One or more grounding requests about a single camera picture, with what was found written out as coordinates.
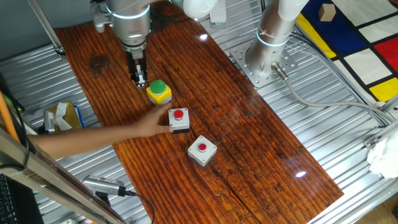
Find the grey box large red button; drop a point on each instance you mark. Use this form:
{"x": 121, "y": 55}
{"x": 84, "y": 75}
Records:
{"x": 178, "y": 123}

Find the small silver camera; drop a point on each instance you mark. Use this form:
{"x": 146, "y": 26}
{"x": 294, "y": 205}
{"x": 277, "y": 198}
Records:
{"x": 49, "y": 121}

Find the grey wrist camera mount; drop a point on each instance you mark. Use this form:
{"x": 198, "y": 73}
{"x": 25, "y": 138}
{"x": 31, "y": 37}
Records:
{"x": 99, "y": 18}

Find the yellow box green button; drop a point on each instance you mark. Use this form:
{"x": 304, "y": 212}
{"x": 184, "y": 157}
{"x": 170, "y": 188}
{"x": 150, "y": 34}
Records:
{"x": 158, "y": 90}

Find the aluminium frame bar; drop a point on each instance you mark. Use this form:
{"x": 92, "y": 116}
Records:
{"x": 31, "y": 174}

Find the grey box small red button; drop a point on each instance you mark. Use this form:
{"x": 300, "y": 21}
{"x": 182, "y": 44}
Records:
{"x": 202, "y": 154}

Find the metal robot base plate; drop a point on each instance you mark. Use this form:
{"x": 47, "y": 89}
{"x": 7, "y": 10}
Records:
{"x": 242, "y": 59}

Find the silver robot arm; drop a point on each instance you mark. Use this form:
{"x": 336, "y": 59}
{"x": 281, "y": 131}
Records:
{"x": 270, "y": 28}

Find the grey metal pole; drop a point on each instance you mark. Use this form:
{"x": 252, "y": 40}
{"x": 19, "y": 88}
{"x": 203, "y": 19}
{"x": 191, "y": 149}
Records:
{"x": 43, "y": 21}

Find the gold and blue tissue box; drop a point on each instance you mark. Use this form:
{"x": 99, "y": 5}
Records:
{"x": 73, "y": 118}

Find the small wooden cube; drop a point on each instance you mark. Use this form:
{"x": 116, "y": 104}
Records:
{"x": 326, "y": 12}

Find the silver depth camera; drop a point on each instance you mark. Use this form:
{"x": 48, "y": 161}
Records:
{"x": 102, "y": 185}

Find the aluminium profile with bracket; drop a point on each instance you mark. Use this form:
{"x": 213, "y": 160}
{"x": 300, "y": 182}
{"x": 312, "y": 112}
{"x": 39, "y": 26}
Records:
{"x": 371, "y": 141}

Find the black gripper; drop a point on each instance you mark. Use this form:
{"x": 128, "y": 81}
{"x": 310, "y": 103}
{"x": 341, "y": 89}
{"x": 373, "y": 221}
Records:
{"x": 136, "y": 60}

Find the colour block patterned cloth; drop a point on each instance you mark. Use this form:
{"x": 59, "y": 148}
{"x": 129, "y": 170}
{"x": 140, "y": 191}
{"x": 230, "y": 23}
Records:
{"x": 342, "y": 34}

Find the black keyboard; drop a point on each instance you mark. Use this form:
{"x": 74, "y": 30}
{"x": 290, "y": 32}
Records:
{"x": 6, "y": 202}

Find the dark wooden board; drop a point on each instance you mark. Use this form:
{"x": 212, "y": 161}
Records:
{"x": 248, "y": 140}

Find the white crumpled cloth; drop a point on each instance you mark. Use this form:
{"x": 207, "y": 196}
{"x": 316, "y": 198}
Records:
{"x": 384, "y": 155}

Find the bare human hand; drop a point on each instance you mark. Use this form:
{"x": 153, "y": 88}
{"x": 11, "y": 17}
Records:
{"x": 150, "y": 126}

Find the orange tube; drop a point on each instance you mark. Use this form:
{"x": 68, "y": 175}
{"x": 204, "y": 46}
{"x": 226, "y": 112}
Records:
{"x": 6, "y": 115}

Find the bare human forearm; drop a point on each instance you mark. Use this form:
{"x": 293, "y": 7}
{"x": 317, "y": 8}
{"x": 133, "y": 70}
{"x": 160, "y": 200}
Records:
{"x": 77, "y": 143}

